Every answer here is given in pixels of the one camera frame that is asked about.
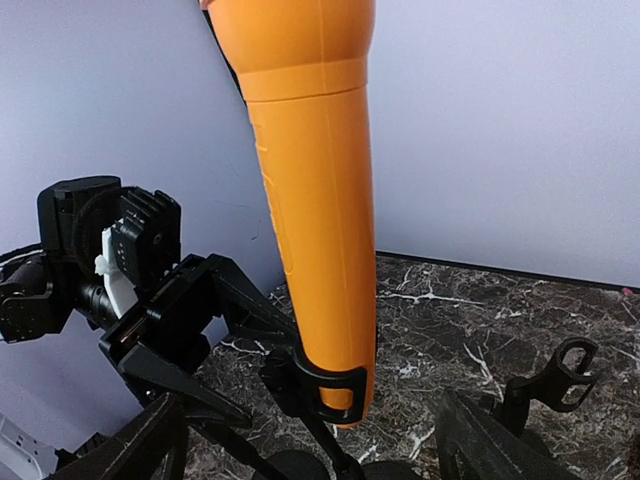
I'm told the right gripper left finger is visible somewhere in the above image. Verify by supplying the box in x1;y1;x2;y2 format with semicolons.
49;393;188;479

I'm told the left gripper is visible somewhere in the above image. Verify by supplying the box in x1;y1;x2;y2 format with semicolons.
100;254;299;428

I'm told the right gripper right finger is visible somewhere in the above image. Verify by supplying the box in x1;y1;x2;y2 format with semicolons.
435;389;577;480

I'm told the black stand of orange microphone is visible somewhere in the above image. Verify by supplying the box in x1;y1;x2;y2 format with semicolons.
259;347;368;479

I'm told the black stand of purple microphone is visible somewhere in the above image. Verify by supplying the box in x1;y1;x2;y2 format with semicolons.
479;337;599;438

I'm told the orange microphone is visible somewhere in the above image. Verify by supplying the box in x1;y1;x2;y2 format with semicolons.
203;1;376;428

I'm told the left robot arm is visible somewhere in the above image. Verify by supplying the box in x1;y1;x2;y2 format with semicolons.
1;175;298;427

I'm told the black stand of beige microphone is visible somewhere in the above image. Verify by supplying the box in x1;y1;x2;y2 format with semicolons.
189;419;291;480

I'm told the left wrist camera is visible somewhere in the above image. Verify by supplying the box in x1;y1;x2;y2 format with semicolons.
94;187;181;319

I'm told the left black frame post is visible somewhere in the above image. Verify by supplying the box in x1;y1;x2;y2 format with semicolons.
199;9;249;109

